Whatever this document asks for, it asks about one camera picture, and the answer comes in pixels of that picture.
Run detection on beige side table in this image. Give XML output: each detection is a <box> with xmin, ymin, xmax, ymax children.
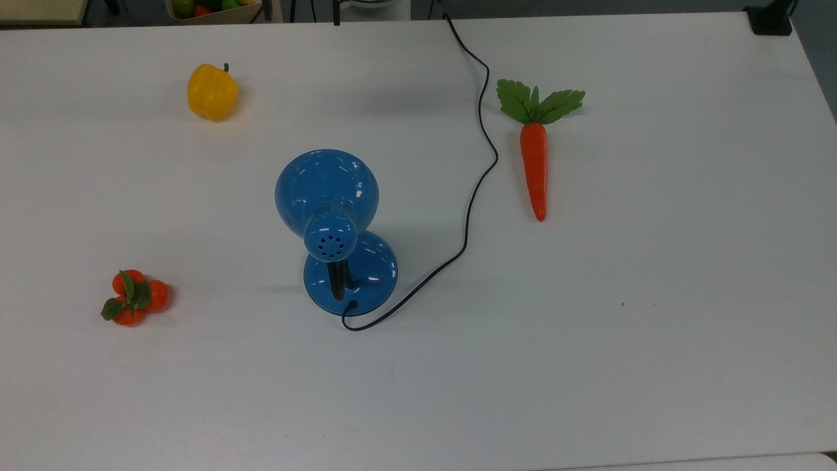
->
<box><xmin>0</xmin><ymin>0</ymin><xmax>90</xmax><ymax>27</ymax></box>

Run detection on yellow toy bell pepper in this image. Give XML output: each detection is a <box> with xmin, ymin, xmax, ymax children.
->
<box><xmin>186</xmin><ymin>63</ymin><xmax>240</xmax><ymax>122</ymax></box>

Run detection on blue desk lamp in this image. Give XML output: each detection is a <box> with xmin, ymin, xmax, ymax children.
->
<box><xmin>274</xmin><ymin>148</ymin><xmax>399</xmax><ymax>317</ymax></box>

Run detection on black table clamp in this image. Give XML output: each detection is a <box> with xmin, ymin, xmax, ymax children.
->
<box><xmin>744</xmin><ymin>0</ymin><xmax>796</xmax><ymax>37</ymax></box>

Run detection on orange toy carrot green leaves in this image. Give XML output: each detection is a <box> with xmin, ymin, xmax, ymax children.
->
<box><xmin>496</xmin><ymin>78</ymin><xmax>587</xmax><ymax>222</ymax></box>

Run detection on toy tangerine cluster with leaves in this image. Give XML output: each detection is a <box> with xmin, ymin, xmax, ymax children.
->
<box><xmin>100</xmin><ymin>269</ymin><xmax>170</xmax><ymax>327</ymax></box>

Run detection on beige box of toy fruit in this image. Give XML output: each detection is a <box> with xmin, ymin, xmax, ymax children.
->
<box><xmin>165</xmin><ymin>0</ymin><xmax>267</xmax><ymax>26</ymax></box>

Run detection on black lamp power cable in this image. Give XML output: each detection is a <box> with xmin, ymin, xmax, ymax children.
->
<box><xmin>341</xmin><ymin>12</ymin><xmax>500</xmax><ymax>332</ymax></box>

